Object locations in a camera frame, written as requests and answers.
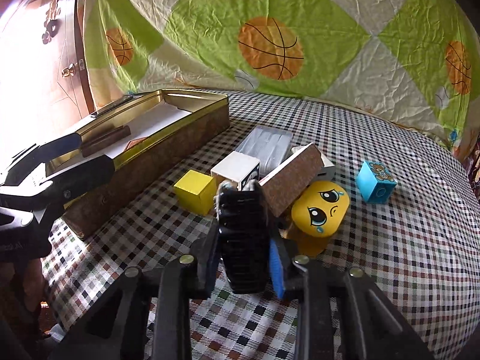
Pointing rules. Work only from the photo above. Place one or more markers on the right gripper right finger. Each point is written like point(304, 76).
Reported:
point(297, 277)

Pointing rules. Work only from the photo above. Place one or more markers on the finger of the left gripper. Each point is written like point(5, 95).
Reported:
point(29, 159)
point(46, 201)

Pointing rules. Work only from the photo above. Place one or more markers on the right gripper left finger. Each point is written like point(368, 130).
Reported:
point(192, 276)

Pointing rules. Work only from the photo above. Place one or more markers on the yellow crying face toy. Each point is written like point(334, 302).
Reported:
point(316, 216)

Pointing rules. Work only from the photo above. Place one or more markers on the black patterned hair clip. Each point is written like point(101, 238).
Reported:
point(243, 226)

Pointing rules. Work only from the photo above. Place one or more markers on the yellow cube block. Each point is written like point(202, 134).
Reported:
point(195, 192)

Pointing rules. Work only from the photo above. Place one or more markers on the brown speckled rectangular box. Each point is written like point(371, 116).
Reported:
point(284, 184)

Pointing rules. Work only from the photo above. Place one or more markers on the dark brown bar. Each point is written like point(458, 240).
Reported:
point(104, 140)

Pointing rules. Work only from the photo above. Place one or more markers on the wooden door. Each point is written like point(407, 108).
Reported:
point(39, 38)

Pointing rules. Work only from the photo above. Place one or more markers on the copper flat tin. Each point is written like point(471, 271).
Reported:
point(133, 143)

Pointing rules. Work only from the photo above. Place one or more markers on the brass door knob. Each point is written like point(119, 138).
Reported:
point(73, 68)

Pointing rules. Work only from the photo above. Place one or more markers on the black smartphone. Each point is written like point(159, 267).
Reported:
point(112, 105)

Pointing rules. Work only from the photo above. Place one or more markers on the gold metal tin box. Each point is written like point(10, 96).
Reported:
point(174, 122)

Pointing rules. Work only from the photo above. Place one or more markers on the checkered tablecloth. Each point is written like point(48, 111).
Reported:
point(421, 247)

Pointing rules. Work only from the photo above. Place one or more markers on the white building block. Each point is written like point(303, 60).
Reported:
point(237, 168)

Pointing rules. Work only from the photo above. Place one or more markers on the blue bear cube block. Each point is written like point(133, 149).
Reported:
point(375, 182)

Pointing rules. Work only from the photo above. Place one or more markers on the clear plastic case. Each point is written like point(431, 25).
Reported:
point(271, 146)

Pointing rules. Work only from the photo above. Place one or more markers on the basketball pattern bed sheet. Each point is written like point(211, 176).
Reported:
point(414, 63)

